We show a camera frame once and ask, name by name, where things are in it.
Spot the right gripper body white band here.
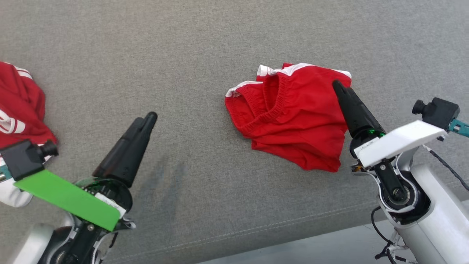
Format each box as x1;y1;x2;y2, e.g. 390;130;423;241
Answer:
350;120;448;172

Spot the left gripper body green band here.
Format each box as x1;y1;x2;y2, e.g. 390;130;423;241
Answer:
14;169;135;232

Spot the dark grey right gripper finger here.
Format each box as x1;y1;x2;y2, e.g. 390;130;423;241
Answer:
336;81;386;132
333;81;367;139

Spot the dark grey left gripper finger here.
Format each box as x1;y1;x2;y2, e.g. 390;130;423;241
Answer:
110;113;158;187
92;117;145;180

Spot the red shorts white trim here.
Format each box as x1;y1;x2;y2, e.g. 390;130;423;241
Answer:
225;62;352;173

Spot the red Bulls 23 jersey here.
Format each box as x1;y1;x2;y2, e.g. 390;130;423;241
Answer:
0;61;58;208

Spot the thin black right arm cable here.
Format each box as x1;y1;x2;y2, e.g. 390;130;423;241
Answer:
423;144;469;193

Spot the teal plug right camera cable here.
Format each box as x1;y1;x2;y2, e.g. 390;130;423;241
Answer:
448;118;469;138

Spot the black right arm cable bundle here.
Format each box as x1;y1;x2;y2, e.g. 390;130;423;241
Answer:
371;206;419;264

